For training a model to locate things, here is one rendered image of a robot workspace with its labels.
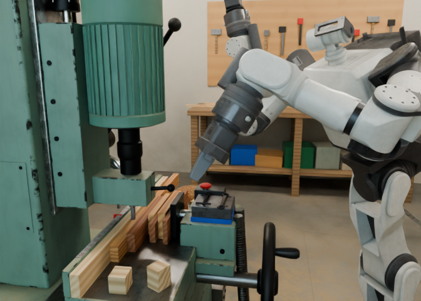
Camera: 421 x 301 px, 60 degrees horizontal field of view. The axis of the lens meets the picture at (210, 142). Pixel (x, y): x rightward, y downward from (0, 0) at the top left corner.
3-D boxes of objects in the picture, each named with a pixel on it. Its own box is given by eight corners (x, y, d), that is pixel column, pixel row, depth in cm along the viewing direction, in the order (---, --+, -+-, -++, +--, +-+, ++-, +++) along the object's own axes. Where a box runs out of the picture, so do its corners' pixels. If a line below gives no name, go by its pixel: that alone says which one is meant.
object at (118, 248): (118, 263, 82) (118, 246, 81) (110, 261, 82) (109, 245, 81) (178, 184, 133) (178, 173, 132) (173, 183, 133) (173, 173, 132)
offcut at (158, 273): (171, 284, 74) (170, 264, 73) (158, 293, 71) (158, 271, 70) (160, 278, 76) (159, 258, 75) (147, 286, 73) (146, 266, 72)
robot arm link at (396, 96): (405, 177, 68) (413, 121, 84) (443, 121, 60) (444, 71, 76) (344, 151, 71) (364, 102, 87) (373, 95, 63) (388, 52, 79)
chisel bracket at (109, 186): (147, 213, 87) (145, 179, 85) (92, 209, 89) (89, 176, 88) (156, 201, 94) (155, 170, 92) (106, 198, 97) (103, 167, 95)
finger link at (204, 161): (186, 175, 76) (202, 150, 76) (198, 182, 76) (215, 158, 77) (187, 177, 74) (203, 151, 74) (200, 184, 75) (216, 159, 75)
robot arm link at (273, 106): (250, 139, 140) (291, 95, 136) (254, 147, 128) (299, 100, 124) (228, 120, 138) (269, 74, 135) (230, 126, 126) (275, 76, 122)
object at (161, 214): (165, 239, 92) (165, 213, 90) (158, 239, 92) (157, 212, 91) (181, 213, 108) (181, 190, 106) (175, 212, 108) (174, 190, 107)
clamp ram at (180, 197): (199, 240, 91) (199, 206, 89) (170, 237, 92) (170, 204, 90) (206, 224, 99) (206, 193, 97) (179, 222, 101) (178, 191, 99)
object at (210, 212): (231, 224, 87) (232, 202, 85) (186, 221, 89) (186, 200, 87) (237, 204, 99) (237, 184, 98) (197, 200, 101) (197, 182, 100)
